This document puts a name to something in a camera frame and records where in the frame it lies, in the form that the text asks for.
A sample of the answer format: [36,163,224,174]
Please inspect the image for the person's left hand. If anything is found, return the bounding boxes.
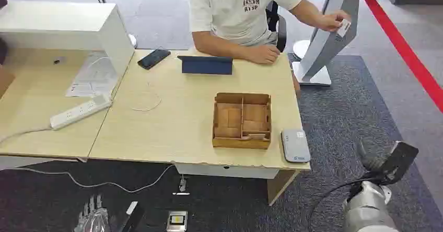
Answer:
[317,9,352,33]

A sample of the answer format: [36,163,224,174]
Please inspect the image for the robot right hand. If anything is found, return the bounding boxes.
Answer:
[356,141,419,187]

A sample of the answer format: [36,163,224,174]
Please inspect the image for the person's right hand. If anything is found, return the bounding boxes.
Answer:
[243,44,281,65]

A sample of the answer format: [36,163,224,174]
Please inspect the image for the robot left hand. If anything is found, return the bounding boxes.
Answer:
[73,194,112,232]

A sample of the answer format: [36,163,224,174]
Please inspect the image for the small white card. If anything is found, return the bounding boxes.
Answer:
[337,19,352,38]

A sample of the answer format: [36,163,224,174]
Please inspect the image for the white slanted floor stand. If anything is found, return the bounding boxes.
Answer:
[292,0,377,87]

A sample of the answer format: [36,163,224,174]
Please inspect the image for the black office chair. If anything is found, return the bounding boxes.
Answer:
[265,1,287,53]

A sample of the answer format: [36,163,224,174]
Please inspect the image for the white round base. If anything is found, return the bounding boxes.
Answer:
[293,39,312,60]

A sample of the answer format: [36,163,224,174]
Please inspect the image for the black bar with white tip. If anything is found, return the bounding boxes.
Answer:
[116,201,146,232]

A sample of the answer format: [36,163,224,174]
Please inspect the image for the person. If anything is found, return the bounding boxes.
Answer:
[189,0,352,65]

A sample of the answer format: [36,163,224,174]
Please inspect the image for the blue folded tablet case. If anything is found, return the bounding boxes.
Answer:
[177,55,234,76]

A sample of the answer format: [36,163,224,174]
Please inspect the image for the wooden compartment box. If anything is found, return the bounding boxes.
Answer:
[212,92,272,150]

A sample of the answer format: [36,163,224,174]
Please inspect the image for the red floor tape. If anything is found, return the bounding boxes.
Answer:
[359,0,443,114]

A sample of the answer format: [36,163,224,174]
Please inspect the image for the pale card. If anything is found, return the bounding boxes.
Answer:
[242,133,269,141]

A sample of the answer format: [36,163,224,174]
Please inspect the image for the silver box with yellow label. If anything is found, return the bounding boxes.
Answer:
[166,211,189,232]

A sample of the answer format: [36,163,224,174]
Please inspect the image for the small metal drawer key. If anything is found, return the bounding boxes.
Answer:
[172,176,191,196]

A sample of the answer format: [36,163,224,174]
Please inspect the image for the grey card reader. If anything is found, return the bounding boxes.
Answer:
[281,129,311,164]

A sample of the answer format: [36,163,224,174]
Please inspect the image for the white power strip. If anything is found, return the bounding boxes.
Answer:
[50,95,113,131]

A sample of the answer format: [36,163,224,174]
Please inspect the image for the black smartphone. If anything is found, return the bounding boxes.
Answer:
[137,48,172,70]

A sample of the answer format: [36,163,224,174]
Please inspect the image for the white desk drawer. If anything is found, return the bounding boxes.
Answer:
[174,163,279,180]

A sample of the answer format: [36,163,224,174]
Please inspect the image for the white paper sheets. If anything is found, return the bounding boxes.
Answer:
[65,52,119,98]

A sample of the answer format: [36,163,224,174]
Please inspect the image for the white desk shelf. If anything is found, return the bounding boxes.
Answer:
[0,1,135,98]

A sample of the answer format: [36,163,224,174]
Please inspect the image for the white floor cable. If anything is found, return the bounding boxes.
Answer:
[14,164,176,194]

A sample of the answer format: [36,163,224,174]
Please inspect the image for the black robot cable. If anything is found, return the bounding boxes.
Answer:
[307,175,385,223]

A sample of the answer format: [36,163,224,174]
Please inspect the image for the white power strip cable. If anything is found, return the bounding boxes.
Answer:
[0,126,53,145]

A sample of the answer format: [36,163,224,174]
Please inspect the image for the thin white cable loop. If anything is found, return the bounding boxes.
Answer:
[131,82,162,112]

